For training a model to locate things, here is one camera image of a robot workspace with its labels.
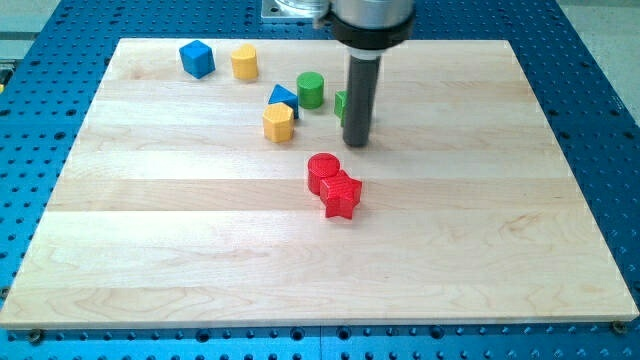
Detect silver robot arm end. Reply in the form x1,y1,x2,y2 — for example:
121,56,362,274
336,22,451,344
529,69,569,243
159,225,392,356
313,0,416,61

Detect yellow hexagon block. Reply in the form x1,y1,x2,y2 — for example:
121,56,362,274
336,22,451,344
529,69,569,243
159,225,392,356
262,103,294,143

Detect red cylinder block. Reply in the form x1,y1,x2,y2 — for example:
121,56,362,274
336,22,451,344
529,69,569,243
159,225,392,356
307,153,341,195

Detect red star block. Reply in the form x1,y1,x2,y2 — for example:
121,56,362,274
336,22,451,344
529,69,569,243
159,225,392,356
320,170,362,220

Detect green block behind rod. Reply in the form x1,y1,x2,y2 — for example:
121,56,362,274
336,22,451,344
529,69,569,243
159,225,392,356
334,90,347,127

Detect blue triangle block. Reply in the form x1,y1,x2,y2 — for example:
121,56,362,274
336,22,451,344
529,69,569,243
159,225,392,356
268,84,299,119

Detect green cylinder block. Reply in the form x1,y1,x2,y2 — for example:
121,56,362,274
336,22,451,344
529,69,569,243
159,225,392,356
296,72,324,109

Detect light wooden board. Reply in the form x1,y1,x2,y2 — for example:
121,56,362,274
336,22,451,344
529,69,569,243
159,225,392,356
1,38,638,330

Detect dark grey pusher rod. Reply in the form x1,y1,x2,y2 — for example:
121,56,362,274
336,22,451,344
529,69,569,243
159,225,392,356
343,56,380,147

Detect blue cube block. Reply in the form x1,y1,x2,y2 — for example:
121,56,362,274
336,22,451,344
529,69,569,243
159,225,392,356
179,40,216,79

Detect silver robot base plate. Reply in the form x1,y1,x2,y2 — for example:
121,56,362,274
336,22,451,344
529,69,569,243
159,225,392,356
260,0,330,22

